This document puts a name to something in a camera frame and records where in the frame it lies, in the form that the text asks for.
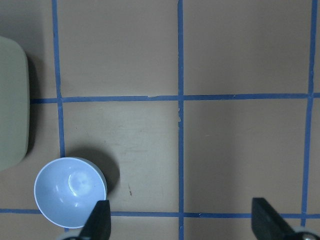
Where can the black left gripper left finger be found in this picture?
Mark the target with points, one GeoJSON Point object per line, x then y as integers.
{"type": "Point", "coordinates": [98, 225]}

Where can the cream silver toaster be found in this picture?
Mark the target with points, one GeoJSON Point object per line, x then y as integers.
{"type": "Point", "coordinates": [14, 103]}

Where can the blue bowl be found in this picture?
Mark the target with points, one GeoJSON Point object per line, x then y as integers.
{"type": "Point", "coordinates": [67, 189]}

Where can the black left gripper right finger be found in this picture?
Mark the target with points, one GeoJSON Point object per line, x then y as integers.
{"type": "Point", "coordinates": [266, 222]}

